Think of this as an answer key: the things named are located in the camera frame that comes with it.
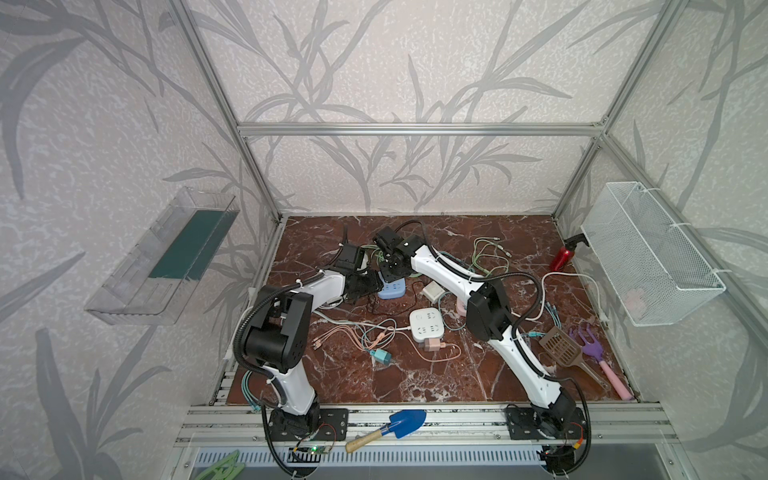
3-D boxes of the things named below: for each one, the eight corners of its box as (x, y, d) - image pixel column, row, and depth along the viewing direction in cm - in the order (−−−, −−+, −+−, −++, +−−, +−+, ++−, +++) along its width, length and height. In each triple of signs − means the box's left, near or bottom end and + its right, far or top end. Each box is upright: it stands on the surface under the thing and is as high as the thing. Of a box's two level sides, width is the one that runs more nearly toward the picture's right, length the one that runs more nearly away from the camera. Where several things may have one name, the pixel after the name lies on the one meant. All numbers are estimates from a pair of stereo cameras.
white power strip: (413, 342, 89) (413, 339, 87) (408, 313, 95) (408, 310, 93) (445, 337, 90) (446, 334, 88) (438, 309, 96) (439, 306, 94)
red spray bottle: (553, 272, 106) (575, 240, 92) (550, 266, 107) (572, 233, 94) (563, 272, 106) (587, 240, 92) (560, 266, 107) (584, 233, 94)
